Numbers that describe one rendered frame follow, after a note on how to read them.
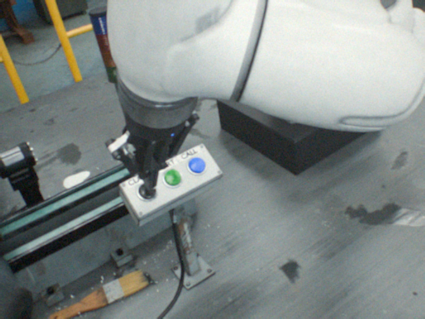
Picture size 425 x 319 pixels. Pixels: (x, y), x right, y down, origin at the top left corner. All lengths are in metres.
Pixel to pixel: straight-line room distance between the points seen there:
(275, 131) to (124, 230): 0.44
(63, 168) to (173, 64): 1.06
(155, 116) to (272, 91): 0.14
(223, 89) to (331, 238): 0.67
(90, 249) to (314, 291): 0.47
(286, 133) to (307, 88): 0.75
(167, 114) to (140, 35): 0.12
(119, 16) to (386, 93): 0.23
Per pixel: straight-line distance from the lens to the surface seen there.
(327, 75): 0.39
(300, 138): 1.12
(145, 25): 0.36
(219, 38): 0.37
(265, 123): 1.18
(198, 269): 0.97
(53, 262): 1.01
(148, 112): 0.47
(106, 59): 1.24
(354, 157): 1.24
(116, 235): 1.03
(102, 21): 1.20
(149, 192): 0.77
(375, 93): 0.40
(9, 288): 0.70
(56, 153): 1.49
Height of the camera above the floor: 1.54
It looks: 36 degrees down
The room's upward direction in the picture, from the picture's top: 10 degrees counter-clockwise
